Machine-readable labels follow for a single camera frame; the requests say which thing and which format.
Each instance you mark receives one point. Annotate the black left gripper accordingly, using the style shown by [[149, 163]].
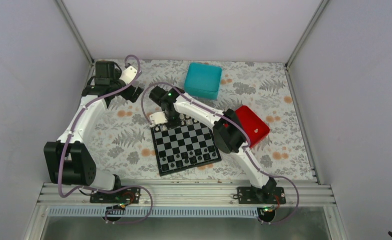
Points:
[[127, 96]]

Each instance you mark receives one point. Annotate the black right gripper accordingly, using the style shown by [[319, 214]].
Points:
[[176, 123]]

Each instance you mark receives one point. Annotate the red piece tray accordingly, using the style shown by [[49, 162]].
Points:
[[252, 124]]

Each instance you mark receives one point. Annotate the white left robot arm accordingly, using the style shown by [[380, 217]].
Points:
[[68, 159]]

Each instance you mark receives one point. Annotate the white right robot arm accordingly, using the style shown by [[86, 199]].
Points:
[[228, 133]]

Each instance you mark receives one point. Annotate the black white chessboard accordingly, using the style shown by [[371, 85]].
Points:
[[174, 144]]

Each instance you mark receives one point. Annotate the teal square box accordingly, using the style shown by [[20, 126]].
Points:
[[203, 80]]

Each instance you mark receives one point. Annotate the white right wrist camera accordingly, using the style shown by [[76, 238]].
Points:
[[157, 118]]

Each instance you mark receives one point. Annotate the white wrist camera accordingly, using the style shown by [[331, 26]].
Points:
[[157, 118], [129, 74]]

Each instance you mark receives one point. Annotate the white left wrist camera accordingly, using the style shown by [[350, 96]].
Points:
[[129, 74]]

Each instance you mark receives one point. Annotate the aluminium rail frame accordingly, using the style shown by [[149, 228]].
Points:
[[201, 193]]

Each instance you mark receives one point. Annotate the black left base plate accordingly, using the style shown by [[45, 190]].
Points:
[[129, 195]]

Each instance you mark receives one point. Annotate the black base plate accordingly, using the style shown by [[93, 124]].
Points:
[[251, 195], [129, 195]]

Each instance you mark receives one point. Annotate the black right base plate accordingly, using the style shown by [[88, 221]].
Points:
[[251, 195]]

